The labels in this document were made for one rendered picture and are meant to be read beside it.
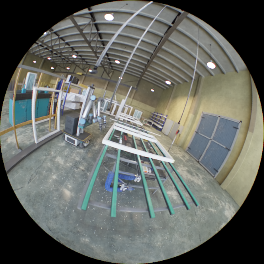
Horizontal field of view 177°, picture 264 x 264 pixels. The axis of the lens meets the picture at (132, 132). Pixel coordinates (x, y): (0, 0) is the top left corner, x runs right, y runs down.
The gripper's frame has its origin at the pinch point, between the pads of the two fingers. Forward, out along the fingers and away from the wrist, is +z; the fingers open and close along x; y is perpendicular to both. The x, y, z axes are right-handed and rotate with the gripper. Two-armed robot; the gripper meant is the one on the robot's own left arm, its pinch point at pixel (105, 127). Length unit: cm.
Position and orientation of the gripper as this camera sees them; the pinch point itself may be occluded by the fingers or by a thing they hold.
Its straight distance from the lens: 263.3
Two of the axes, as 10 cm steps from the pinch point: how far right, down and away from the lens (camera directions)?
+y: 10.0, -0.3, -0.9
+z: 0.4, 9.9, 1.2
